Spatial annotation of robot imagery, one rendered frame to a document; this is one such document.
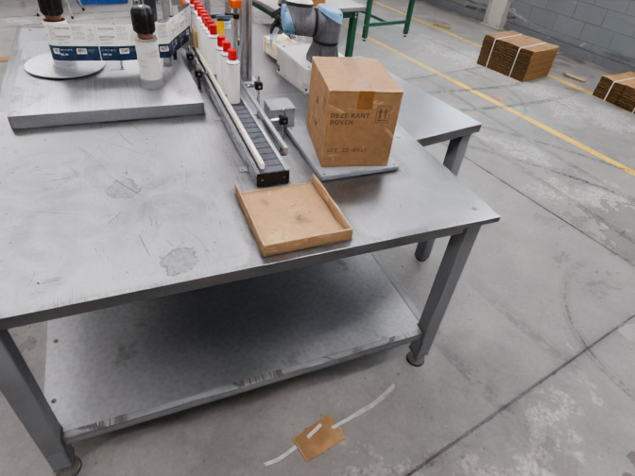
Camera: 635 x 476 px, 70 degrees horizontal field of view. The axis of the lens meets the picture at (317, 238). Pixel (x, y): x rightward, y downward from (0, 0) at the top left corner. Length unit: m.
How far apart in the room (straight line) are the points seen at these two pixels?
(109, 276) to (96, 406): 0.63
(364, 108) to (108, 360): 1.24
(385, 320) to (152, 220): 1.03
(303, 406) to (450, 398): 0.61
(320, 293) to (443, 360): 0.63
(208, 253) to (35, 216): 0.50
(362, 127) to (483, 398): 1.23
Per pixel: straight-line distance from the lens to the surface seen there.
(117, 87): 2.06
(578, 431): 2.22
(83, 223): 1.39
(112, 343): 1.86
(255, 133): 1.67
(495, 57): 5.82
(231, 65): 1.82
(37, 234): 1.39
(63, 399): 1.78
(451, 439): 1.96
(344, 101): 1.46
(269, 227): 1.29
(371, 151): 1.57
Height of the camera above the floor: 1.65
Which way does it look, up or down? 40 degrees down
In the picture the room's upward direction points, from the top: 7 degrees clockwise
